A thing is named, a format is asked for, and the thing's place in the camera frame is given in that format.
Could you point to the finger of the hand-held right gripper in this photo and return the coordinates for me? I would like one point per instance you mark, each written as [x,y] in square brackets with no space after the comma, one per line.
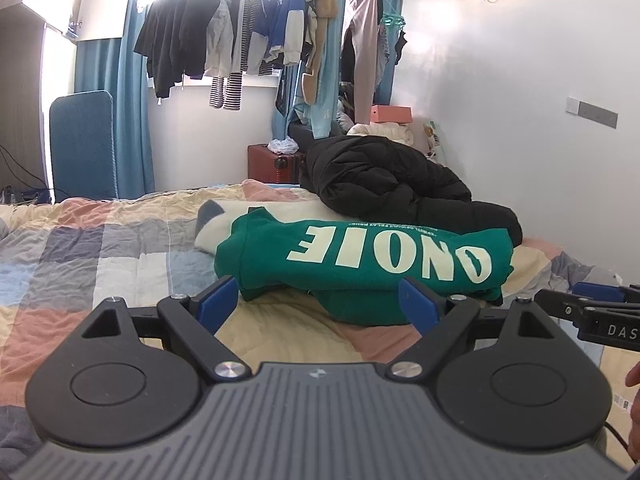
[562,302]
[597,291]

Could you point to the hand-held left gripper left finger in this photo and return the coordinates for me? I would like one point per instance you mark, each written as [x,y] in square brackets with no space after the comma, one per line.
[217,302]

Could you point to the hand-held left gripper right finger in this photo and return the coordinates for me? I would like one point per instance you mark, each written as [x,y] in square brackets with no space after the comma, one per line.
[420,305]

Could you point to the green hoodie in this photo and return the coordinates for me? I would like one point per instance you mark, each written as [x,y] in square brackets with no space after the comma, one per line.
[360,270]

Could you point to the cream clothes pile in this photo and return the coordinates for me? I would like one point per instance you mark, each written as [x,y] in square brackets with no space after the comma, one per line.
[385,134]

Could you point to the row of hanging clothes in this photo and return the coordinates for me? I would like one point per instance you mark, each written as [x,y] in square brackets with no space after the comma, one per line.
[250,25]

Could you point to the person's right hand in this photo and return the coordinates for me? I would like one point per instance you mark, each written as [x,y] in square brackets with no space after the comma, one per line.
[636,410]

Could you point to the white fluffy blanket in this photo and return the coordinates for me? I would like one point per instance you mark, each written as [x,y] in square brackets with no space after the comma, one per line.
[225,230]

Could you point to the patchwork bed quilt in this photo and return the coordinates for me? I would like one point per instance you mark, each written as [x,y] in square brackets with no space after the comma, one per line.
[100,250]

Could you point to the black puffer jacket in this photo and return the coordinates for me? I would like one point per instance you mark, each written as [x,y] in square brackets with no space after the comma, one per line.
[380,175]

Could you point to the red suitcase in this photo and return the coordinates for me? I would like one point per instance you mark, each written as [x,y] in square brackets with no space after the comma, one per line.
[272,167]

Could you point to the clear plastic bag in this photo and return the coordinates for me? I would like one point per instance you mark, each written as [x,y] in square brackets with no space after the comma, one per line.
[282,146]

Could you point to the blue padded panel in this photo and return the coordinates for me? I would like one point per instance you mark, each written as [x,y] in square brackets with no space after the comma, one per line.
[82,145]

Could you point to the blue curtain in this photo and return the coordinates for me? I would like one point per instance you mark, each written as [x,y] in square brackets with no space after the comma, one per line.
[130,110]

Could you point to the grey wardrobe cabinet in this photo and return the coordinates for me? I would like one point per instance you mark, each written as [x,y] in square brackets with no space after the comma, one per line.
[20,85]

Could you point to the grey wall switch panel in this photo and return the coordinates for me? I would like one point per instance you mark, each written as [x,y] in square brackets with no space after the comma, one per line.
[598,114]

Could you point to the white wall switch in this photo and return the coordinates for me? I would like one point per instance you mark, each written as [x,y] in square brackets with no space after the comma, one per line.
[573,105]

